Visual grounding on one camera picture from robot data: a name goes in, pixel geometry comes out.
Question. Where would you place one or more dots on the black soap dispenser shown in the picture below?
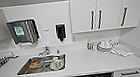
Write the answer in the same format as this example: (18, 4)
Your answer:
(60, 31)

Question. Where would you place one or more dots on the chrome faucet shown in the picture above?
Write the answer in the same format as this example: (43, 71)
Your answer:
(44, 51)

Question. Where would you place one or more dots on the grey paper towel dispenser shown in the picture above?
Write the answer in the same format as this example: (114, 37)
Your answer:
(22, 31)

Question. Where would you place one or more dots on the white kitchen counter unit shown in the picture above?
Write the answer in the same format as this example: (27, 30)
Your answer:
(95, 64)

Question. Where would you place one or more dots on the small dish soap bottle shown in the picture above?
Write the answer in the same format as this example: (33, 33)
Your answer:
(89, 45)

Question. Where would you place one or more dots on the orange dish in sink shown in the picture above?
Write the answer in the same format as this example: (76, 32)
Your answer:
(35, 64)

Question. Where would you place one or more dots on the white cup in sink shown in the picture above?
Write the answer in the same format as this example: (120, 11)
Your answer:
(56, 63)

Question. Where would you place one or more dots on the stack of white plates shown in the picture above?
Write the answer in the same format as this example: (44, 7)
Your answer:
(104, 47)

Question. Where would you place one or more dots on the steel kitchen sink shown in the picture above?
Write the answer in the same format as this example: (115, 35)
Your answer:
(24, 70)

